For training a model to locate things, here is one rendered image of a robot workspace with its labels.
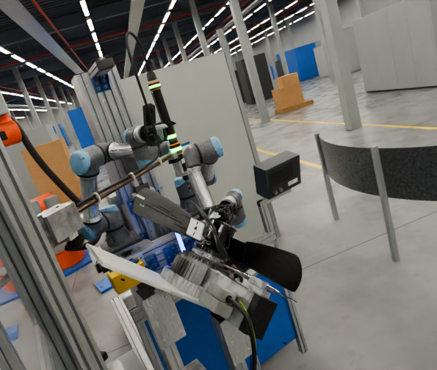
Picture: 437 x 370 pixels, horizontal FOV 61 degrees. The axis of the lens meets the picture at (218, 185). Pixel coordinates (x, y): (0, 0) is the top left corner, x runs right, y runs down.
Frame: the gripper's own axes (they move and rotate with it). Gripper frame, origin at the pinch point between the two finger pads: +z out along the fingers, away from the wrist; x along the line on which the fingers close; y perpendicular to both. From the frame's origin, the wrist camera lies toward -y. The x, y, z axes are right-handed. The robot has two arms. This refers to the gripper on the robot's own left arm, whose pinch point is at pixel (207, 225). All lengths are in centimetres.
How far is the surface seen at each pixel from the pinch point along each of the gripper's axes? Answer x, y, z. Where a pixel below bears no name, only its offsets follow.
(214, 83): -48, -67, -201
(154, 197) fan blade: -22.3, -9.1, 20.6
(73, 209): -40, 1, 70
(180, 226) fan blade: -11.9, 1.9, 25.0
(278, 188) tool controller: 7, 18, -60
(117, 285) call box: 19.2, -40.5, 21.6
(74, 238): -32, 0, 71
